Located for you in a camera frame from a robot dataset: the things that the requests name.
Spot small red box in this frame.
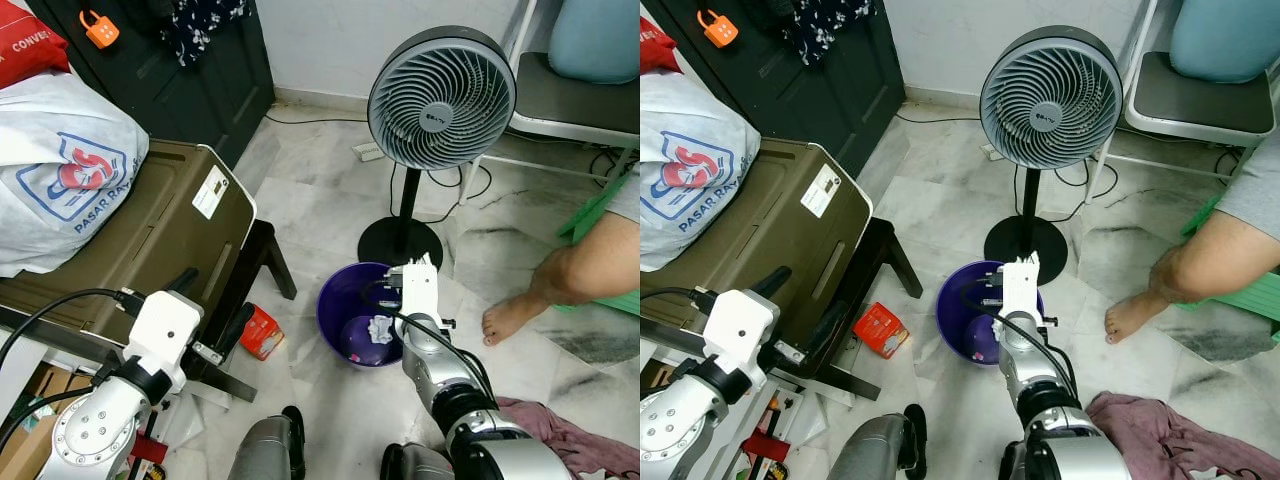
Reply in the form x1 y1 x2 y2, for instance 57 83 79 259
240 304 286 362
852 301 911 360

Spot purple plastic bin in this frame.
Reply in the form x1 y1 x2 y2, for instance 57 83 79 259
936 260 1046 366
317 262 421 370

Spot brown suitcase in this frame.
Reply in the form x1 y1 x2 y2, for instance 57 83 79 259
640 138 874 321
0 138 259 349

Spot red tool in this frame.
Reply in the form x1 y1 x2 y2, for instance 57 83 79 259
740 430 781 466
128 430 169 467

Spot grey left robot leg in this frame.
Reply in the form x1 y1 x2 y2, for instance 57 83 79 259
228 405 307 480
828 403 929 480

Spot grey robot leg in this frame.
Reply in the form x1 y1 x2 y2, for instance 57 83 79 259
380 443 459 480
828 403 929 480
998 440 1031 480
228 405 307 480

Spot white printed plastic bag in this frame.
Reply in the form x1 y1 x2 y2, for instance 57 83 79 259
0 70 151 279
640 70 763 273

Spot grey right robot leg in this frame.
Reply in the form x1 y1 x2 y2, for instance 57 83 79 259
380 443 459 480
998 440 1031 480

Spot grey shorts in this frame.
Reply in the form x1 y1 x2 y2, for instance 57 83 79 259
1213 128 1280 241
603 150 641 227

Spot person bare leg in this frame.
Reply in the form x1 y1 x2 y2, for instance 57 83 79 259
481 210 641 348
1104 208 1280 345

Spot green plastic stool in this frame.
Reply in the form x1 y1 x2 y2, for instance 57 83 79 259
1180 195 1280 321
556 172 641 313

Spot grey standing fan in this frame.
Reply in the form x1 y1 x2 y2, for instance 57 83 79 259
978 25 1125 286
357 25 519 271

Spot cardboard box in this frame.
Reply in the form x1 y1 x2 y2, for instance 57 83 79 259
0 362 86 480

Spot maroon cloth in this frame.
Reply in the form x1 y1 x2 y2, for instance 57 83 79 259
1085 392 1280 480
495 395 641 480

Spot orange padlock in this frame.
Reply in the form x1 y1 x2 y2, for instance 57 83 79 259
79 9 121 49
697 9 740 48

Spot dark floral cloth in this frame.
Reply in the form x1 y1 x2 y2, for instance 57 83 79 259
158 0 253 68
780 0 881 68

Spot red bag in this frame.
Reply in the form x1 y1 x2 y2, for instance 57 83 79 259
640 15 681 76
0 12 71 91

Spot white chair grey seat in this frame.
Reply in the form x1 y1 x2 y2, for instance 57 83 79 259
478 0 641 191
1085 0 1280 201

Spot blue cushion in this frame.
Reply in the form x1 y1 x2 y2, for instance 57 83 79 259
548 0 641 85
1170 0 1280 85

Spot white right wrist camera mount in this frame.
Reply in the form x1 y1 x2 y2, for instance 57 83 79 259
998 253 1043 323
398 253 442 323

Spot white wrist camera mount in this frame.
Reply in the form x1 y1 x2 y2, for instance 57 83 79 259
998 253 1043 323
122 289 206 379
702 288 783 376
398 253 442 323

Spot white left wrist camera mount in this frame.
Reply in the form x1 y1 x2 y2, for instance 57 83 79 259
702 288 783 376
122 289 206 379

